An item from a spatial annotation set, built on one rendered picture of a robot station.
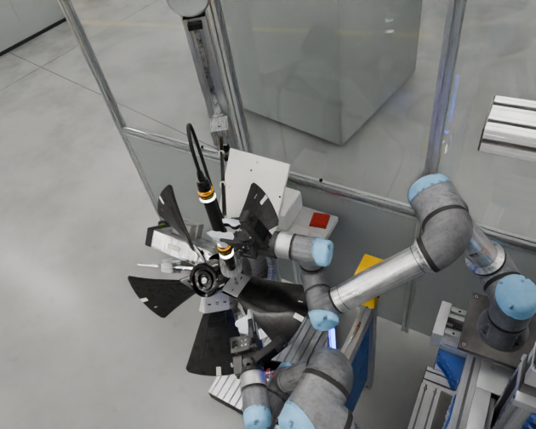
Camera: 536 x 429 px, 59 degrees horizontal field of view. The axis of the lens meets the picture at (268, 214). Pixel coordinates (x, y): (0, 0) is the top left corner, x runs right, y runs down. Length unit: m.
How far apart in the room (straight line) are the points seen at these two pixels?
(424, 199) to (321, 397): 0.54
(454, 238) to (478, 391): 0.67
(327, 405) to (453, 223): 0.51
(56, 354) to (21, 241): 1.12
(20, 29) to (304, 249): 6.03
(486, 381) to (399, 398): 1.01
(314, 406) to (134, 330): 2.14
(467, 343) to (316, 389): 0.71
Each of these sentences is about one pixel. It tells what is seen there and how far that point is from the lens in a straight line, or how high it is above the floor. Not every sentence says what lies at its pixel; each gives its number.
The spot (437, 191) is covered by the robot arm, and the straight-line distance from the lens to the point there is 1.25.
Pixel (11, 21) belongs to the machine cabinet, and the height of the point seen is 0.30.
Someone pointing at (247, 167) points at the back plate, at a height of 1.32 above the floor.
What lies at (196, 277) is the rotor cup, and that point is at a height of 1.22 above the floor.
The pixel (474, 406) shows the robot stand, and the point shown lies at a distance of 1.70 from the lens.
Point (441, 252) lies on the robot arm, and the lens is 1.19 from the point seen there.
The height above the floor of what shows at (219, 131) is 1.40.
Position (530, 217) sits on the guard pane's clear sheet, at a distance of 1.93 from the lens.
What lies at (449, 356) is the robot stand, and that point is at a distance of 1.80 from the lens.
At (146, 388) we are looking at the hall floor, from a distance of 2.91.
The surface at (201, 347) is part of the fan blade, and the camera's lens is 1.72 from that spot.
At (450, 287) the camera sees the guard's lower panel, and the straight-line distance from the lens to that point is 2.36.
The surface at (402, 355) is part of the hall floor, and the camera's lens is 2.78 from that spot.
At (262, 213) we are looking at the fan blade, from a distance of 1.50.
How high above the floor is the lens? 2.50
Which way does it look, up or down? 47 degrees down
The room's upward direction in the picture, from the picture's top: 12 degrees counter-clockwise
